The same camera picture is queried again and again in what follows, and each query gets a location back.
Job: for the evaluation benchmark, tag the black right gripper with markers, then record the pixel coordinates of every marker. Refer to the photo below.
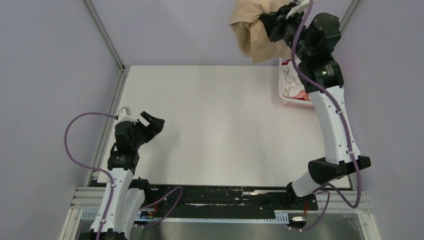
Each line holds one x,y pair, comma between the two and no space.
277,22

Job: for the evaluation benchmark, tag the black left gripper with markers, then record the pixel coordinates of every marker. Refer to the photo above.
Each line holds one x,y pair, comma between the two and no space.
155,126

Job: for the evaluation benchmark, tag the beige t-shirt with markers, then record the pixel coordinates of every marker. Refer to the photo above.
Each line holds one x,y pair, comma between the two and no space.
250,32

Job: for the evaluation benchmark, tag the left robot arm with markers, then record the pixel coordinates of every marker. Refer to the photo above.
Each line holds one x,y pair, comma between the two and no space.
124,194

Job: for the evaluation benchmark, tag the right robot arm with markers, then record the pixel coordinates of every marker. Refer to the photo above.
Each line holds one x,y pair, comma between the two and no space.
323,82

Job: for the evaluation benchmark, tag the red t-shirt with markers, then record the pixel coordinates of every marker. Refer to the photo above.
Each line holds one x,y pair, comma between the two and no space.
284,63

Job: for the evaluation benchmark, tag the white crumpled t-shirt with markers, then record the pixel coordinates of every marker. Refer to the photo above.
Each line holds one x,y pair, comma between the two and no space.
291,84

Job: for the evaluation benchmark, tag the pink t-shirt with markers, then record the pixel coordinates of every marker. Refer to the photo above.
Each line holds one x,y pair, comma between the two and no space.
302,95

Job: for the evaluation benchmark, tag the white plastic laundry basket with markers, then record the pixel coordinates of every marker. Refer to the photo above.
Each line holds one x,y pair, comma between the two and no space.
288,102

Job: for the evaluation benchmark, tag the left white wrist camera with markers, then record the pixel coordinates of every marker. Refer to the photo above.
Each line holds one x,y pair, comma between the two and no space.
124,115

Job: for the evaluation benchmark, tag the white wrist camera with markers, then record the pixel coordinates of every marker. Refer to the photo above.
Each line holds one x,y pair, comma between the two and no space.
299,6
124,115

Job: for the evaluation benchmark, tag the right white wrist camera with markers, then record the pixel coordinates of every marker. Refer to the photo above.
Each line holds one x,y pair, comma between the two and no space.
299,6

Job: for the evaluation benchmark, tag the right aluminium frame post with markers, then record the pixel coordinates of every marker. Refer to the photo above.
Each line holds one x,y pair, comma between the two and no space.
348,13

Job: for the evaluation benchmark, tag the aluminium frame post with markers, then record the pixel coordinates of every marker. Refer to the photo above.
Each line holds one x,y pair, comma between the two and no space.
91,9
348,13

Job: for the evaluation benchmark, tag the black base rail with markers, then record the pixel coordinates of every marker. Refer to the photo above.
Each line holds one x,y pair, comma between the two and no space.
211,203

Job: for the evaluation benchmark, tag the left aluminium frame post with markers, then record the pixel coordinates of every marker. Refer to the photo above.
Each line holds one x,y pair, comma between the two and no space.
91,9

